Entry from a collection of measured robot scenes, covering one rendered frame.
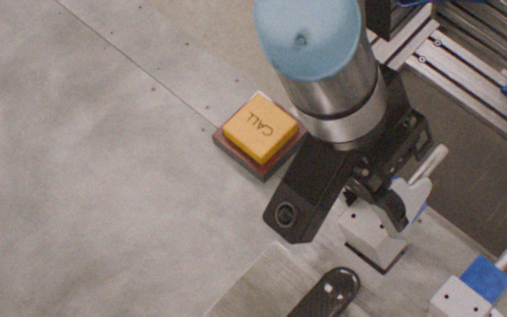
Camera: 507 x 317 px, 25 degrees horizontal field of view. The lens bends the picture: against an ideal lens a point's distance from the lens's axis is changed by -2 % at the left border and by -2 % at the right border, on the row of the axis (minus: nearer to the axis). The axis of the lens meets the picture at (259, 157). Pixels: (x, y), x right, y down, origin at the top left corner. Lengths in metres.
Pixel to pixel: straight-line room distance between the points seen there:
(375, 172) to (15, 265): 0.48
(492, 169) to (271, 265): 0.87
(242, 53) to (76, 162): 1.04
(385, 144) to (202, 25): 1.42
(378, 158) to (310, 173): 0.06
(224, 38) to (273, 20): 1.55
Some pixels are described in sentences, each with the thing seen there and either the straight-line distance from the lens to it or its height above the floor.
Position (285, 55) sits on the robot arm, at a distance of 0.84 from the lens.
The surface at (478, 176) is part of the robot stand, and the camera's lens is 1.99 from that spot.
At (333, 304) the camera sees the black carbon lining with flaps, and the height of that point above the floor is 0.88.
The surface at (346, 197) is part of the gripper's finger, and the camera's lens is 1.12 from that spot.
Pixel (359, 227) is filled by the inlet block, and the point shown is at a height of 0.94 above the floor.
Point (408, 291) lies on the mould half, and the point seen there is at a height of 0.89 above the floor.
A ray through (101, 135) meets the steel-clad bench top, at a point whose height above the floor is 0.80.
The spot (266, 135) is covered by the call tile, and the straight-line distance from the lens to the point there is 1.31.
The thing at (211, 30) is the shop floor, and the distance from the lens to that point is 2.40.
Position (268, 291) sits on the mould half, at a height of 0.89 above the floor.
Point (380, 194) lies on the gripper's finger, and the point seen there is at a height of 1.05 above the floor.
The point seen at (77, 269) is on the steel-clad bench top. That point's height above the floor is 0.80.
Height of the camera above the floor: 1.98
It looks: 62 degrees down
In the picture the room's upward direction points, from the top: 9 degrees counter-clockwise
